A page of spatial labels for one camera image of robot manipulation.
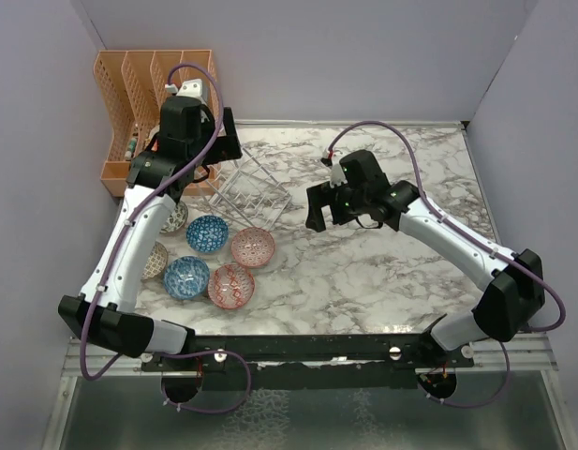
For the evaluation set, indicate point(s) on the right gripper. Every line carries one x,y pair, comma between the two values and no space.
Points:
321,196

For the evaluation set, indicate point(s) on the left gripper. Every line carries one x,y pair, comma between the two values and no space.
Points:
227,145

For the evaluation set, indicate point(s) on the black leaf pattern bowl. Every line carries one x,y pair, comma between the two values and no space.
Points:
176,220

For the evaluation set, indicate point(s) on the dark blue triangle bowl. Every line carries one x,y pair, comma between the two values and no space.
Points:
207,234

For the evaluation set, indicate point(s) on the pink patterned bowl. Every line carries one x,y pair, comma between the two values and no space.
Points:
252,247

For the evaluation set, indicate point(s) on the light blue floral bowl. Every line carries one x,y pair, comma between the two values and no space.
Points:
186,277

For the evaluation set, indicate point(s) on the red lattice bowl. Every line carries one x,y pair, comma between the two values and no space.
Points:
231,286

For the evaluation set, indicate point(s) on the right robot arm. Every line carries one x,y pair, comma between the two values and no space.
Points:
509,281

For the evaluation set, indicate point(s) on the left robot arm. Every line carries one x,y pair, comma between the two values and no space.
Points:
103,313

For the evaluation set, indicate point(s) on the orange plastic desk organizer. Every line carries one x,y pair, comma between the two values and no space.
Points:
132,84

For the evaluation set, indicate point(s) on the brown geometric bowl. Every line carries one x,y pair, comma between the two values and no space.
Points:
156,263

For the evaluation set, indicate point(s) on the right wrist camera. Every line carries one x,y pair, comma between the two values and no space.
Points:
337,177

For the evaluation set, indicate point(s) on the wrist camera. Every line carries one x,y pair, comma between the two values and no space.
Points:
195,88
337,177

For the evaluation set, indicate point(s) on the white wire dish rack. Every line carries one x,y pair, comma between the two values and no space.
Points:
244,192

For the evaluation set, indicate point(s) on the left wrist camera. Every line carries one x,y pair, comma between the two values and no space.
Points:
195,88

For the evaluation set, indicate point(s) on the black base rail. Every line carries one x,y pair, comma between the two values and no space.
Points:
230,363

